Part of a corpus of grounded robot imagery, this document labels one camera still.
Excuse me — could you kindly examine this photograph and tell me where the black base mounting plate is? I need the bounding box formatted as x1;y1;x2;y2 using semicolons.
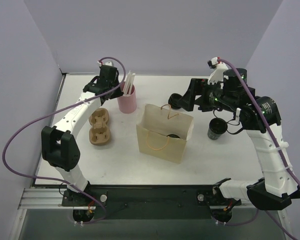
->
61;185;242;222

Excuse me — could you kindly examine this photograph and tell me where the white paper straw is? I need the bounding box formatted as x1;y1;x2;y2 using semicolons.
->
122;71;132;96
127;72;136;96

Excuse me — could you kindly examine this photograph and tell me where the black cup lid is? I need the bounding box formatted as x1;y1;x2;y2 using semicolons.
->
167;134;180;139

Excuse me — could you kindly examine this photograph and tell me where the brown paper bag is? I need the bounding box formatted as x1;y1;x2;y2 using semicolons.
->
136;104;194;164

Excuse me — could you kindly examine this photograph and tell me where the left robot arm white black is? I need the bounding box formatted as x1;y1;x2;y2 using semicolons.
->
41;61;123;206

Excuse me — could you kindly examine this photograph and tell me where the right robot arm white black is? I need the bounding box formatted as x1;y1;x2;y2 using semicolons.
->
173;68;300;211

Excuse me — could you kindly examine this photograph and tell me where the stack of black lids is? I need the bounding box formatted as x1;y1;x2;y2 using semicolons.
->
168;93;183;110

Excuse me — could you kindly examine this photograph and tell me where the pink straw holder cup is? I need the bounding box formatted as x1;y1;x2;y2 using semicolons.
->
117;85;137;114

